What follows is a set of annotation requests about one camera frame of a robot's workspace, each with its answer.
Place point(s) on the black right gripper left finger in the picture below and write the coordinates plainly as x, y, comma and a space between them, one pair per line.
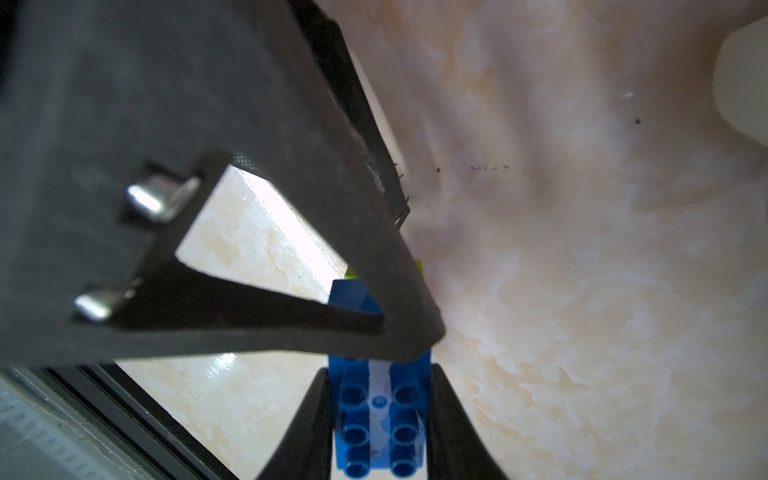
305, 451

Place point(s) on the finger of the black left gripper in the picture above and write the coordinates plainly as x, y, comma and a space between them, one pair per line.
336, 62
118, 121

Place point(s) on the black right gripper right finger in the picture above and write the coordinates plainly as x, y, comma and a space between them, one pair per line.
454, 450

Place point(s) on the blue long lego brick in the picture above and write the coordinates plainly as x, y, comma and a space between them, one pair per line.
379, 414

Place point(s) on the mint and cream toaster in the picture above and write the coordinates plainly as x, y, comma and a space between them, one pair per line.
740, 80

